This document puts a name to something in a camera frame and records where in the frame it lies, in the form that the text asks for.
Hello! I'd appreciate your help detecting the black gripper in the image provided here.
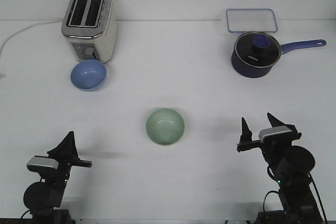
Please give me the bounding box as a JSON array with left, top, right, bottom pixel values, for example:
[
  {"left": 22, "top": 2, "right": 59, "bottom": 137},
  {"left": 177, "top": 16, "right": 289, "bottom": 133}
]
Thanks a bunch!
[
  {"left": 237, "top": 112, "right": 301, "bottom": 166},
  {"left": 39, "top": 131, "right": 92, "bottom": 186}
]

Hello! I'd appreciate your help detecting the blue bowl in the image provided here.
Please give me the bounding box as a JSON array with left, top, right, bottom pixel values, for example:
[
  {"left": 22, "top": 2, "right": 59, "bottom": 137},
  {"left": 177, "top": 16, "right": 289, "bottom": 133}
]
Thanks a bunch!
[{"left": 70, "top": 60, "right": 107, "bottom": 92}]

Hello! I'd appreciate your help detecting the green bowl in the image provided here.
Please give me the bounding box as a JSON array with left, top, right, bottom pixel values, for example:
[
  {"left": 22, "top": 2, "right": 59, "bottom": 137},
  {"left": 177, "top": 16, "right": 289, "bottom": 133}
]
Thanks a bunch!
[{"left": 146, "top": 108, "right": 185, "bottom": 145}]

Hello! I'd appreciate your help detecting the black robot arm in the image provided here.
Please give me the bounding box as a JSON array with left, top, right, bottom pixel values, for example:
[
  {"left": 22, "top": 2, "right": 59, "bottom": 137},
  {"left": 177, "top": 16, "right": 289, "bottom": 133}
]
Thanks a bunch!
[
  {"left": 23, "top": 131, "right": 92, "bottom": 223},
  {"left": 237, "top": 113, "right": 327, "bottom": 223}
]

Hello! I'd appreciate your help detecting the glass pot lid blue knob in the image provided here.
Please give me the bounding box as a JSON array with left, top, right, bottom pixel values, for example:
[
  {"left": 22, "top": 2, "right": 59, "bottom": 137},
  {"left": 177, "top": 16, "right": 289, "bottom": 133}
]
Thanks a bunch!
[{"left": 234, "top": 31, "right": 281, "bottom": 68}]

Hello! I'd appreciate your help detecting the clear blue-rimmed container lid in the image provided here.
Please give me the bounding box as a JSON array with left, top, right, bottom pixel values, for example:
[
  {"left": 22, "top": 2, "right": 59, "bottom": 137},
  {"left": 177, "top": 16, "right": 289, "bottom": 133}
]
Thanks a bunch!
[{"left": 226, "top": 8, "right": 278, "bottom": 33}]

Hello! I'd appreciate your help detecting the silver two-slot toaster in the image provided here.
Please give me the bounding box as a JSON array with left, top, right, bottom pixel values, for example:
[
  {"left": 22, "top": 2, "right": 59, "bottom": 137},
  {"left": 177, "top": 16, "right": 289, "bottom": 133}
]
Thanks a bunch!
[{"left": 61, "top": 0, "right": 118, "bottom": 63}]

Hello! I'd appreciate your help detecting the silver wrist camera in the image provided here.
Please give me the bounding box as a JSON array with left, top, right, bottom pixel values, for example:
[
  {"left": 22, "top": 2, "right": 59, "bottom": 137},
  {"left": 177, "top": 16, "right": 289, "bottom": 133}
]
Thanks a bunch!
[
  {"left": 258, "top": 126, "right": 292, "bottom": 143},
  {"left": 26, "top": 156, "right": 59, "bottom": 172}
]

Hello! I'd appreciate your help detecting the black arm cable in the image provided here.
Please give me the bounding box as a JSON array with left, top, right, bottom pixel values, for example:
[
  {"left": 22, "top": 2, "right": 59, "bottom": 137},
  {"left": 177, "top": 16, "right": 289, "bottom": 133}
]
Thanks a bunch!
[{"left": 262, "top": 166, "right": 328, "bottom": 224}]

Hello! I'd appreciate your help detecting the purple saucepan with handle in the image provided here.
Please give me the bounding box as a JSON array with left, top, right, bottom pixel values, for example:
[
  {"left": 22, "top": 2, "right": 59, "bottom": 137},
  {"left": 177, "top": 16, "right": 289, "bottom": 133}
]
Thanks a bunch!
[{"left": 232, "top": 39, "right": 327, "bottom": 78}]

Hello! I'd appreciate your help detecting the white toaster power cord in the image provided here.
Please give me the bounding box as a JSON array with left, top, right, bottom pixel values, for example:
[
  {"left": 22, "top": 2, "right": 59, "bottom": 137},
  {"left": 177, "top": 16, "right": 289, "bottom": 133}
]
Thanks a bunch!
[{"left": 0, "top": 19, "right": 65, "bottom": 57}]

